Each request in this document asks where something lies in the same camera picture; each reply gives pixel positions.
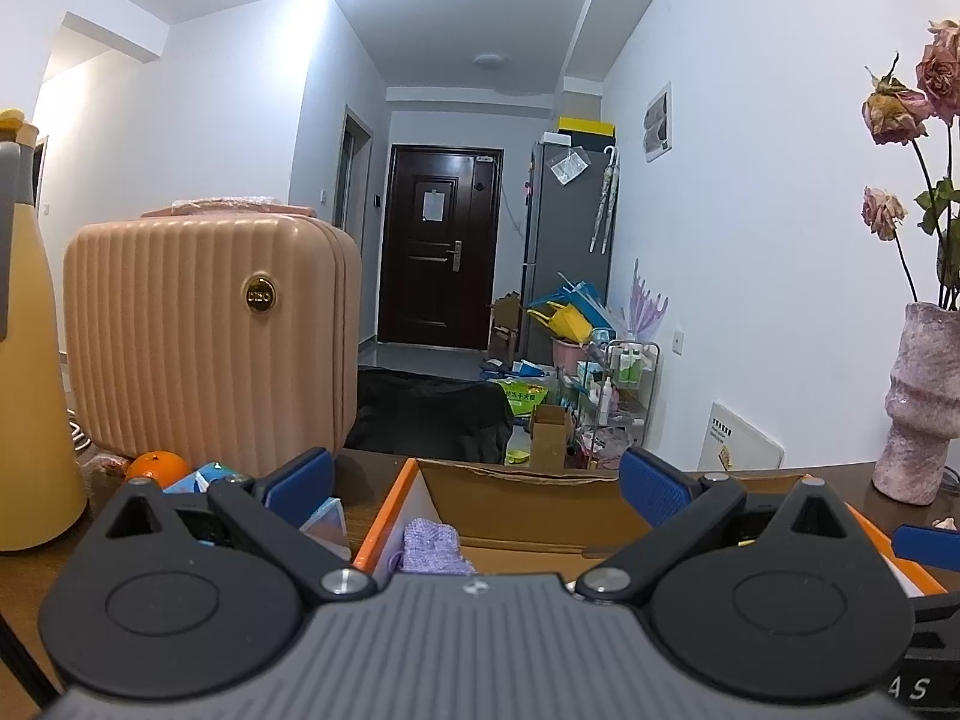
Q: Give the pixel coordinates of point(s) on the white wall outlet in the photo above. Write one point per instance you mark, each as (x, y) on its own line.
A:
(679, 341)

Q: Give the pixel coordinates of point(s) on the grey refrigerator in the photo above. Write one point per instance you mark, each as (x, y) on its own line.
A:
(562, 240)

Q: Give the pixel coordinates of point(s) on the pink plastic bucket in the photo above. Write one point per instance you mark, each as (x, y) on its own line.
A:
(568, 356)

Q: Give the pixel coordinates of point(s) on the white flat panel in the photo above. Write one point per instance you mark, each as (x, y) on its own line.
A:
(739, 439)

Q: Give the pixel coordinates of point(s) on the grey interior door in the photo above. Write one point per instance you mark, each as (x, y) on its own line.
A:
(352, 172)

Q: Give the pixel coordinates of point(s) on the lavender knit cushion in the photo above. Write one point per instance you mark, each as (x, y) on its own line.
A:
(435, 544)

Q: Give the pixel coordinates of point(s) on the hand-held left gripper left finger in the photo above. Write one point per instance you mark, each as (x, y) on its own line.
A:
(300, 486)

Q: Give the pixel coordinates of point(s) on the blue soft tissue pack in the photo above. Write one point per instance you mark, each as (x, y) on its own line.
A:
(328, 530)

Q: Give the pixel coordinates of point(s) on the round ceiling lamp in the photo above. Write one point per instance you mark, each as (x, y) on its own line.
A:
(490, 60)

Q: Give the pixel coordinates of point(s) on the wall picture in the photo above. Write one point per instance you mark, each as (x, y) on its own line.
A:
(658, 120)

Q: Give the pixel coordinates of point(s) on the hanging folded umbrella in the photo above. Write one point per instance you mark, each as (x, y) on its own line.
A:
(606, 202)

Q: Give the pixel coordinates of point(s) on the bunch of dried roses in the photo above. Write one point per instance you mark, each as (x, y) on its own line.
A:
(900, 109)

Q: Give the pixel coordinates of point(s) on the pink ribbed suitcase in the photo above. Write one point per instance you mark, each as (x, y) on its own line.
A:
(202, 345)

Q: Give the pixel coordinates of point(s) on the yellow and blue bags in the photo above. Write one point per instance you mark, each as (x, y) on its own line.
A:
(570, 319)

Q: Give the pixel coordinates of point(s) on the pink ceramic vase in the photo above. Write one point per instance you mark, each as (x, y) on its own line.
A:
(919, 405)

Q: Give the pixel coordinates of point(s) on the yellow thermos jug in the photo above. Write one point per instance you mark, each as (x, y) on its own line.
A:
(34, 390)

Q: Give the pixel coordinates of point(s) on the clear zip bag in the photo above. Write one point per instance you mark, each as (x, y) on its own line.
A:
(568, 165)

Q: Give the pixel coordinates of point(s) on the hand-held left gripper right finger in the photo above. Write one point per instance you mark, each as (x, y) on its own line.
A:
(654, 487)

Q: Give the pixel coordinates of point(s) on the orange fruit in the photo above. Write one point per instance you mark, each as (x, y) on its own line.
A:
(156, 465)

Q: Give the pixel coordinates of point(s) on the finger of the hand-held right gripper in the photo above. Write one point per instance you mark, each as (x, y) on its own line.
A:
(930, 544)
(939, 607)

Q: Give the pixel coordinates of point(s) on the black cloth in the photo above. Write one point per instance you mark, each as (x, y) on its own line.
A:
(427, 412)

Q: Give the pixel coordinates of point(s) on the red orange cardboard box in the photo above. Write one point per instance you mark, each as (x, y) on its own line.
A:
(525, 511)

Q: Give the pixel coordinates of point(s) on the white fallen petal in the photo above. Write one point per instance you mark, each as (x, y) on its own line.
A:
(945, 524)

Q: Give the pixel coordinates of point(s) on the small open cardboard box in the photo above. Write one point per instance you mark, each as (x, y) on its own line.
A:
(551, 439)

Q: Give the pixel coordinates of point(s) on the green snack packet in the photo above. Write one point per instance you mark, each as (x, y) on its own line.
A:
(521, 397)

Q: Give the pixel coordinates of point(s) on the metal storage cart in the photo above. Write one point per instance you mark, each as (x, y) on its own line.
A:
(626, 390)

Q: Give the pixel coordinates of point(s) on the purple wall decal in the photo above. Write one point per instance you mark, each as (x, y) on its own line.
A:
(646, 304)

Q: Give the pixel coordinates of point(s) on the small brown snack wrapper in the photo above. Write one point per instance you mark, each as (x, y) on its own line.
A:
(105, 474)

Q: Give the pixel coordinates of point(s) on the brown cardboard box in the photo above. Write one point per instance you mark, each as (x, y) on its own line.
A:
(505, 326)

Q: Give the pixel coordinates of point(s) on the dark brown entrance door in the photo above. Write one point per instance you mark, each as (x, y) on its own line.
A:
(439, 255)

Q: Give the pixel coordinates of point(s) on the yellow black box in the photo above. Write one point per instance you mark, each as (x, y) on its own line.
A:
(586, 131)

